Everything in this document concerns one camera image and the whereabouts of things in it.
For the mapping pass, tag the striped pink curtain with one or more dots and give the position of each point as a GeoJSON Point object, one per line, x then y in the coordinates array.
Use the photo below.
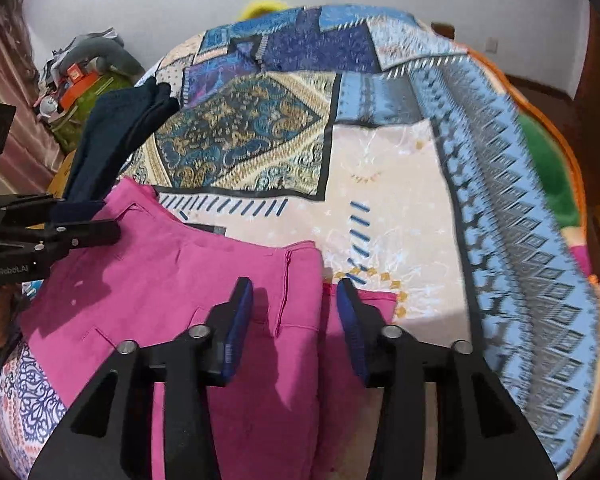
{"type": "Point", "coordinates": [10, 90]}

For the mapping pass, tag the wall socket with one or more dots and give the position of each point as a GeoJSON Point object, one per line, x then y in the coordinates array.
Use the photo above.
{"type": "Point", "coordinates": [490, 43]}

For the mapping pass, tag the pink pants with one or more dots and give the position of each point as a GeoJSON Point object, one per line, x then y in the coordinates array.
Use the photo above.
{"type": "Point", "coordinates": [180, 270]}

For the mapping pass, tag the patchwork printed blanket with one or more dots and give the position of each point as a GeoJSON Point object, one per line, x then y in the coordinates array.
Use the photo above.
{"type": "Point", "coordinates": [390, 185]}

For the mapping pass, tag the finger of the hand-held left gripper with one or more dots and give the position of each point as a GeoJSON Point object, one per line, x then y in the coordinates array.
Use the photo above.
{"type": "Point", "coordinates": [95, 235]}
{"type": "Point", "coordinates": [25, 209]}

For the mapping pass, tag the orange box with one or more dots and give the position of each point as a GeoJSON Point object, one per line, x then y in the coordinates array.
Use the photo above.
{"type": "Point", "coordinates": [77, 82]}

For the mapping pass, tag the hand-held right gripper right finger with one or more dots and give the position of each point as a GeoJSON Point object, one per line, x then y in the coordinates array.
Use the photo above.
{"type": "Point", "coordinates": [352, 327]}

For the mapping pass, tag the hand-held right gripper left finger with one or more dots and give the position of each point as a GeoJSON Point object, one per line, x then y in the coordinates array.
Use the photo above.
{"type": "Point", "coordinates": [237, 320]}

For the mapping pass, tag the bamboo lap desk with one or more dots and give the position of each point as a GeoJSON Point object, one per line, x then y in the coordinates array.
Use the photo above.
{"type": "Point", "coordinates": [66, 175]}

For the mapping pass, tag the orange green blanket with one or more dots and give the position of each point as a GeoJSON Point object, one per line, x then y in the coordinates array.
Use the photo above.
{"type": "Point", "coordinates": [550, 170]}

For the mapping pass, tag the pile of clothes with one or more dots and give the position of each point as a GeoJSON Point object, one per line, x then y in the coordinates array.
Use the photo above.
{"type": "Point", "coordinates": [55, 72]}

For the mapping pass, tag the floral patterned cloth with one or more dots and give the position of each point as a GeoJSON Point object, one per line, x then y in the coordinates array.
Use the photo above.
{"type": "Point", "coordinates": [30, 400]}

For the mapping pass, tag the dark navy pants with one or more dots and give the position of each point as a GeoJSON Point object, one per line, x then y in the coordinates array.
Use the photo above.
{"type": "Point", "coordinates": [115, 130]}

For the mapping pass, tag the grey plush pillow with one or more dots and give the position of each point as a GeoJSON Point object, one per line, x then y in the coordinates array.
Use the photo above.
{"type": "Point", "coordinates": [110, 52]}

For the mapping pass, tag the wooden bed post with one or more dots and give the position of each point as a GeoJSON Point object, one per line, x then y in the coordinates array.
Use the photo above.
{"type": "Point", "coordinates": [442, 30]}

